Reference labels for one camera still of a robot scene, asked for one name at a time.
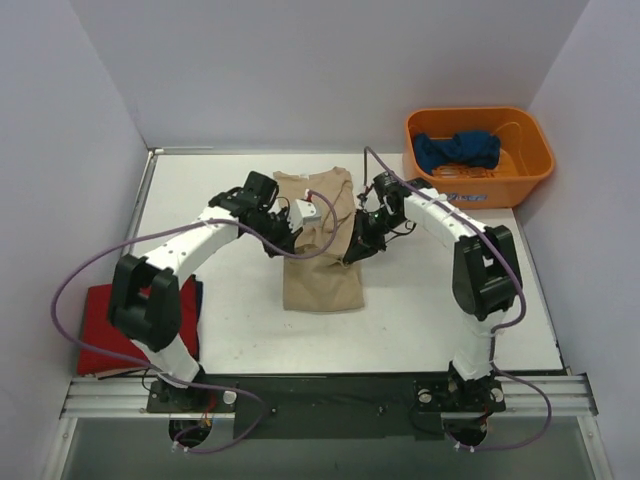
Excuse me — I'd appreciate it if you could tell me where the beige t shirt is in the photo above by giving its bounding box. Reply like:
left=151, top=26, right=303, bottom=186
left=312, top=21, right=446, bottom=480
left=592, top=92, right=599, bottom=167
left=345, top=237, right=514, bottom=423
left=274, top=167, right=365, bottom=313

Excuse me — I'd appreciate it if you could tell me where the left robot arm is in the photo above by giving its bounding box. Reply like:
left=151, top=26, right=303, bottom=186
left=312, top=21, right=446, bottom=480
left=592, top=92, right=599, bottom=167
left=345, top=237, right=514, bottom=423
left=107, top=171, right=320, bottom=412

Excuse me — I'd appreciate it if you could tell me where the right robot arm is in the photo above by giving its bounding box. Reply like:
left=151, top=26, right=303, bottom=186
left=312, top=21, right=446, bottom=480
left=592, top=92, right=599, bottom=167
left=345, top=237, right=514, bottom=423
left=343, top=172, right=522, bottom=409

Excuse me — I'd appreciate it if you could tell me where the orange plastic basket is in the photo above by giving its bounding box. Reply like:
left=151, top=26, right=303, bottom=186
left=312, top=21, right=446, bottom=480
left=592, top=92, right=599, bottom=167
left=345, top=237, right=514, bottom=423
left=403, top=106, right=555, bottom=209

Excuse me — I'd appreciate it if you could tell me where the crumpled blue t shirt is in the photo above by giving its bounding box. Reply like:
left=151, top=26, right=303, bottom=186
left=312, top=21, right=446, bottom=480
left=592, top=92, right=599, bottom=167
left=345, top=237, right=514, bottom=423
left=412, top=130, right=501, bottom=174

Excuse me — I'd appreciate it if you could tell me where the folded red t shirt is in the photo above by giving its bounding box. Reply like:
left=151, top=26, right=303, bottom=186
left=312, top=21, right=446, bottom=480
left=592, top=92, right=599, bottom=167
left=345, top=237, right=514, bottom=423
left=76, top=275, right=204, bottom=376

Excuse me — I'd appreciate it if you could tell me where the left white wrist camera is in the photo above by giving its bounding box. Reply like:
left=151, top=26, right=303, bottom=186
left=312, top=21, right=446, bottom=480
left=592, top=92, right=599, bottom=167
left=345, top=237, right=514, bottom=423
left=288, top=190, right=322, bottom=232

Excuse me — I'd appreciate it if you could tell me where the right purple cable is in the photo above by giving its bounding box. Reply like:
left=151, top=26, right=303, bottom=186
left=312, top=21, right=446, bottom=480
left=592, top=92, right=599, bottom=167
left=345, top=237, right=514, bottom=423
left=362, top=145, right=554, bottom=454

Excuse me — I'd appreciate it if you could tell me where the purple cable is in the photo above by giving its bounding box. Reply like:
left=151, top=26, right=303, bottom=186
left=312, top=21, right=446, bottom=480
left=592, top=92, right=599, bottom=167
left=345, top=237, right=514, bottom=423
left=50, top=189, right=339, bottom=455
left=362, top=145, right=554, bottom=454

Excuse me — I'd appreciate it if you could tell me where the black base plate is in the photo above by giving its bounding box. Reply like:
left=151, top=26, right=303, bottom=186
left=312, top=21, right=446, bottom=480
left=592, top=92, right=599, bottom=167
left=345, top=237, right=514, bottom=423
left=147, top=372, right=506, bottom=446

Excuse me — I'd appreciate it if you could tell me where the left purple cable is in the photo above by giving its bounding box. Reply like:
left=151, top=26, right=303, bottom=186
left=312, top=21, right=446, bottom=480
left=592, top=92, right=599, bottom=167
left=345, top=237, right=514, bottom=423
left=50, top=189, right=339, bottom=455

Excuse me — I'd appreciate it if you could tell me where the aluminium rail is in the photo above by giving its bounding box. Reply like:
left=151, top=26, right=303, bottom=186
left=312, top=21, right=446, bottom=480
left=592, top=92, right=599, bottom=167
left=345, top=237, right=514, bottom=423
left=60, top=375, right=598, bottom=419

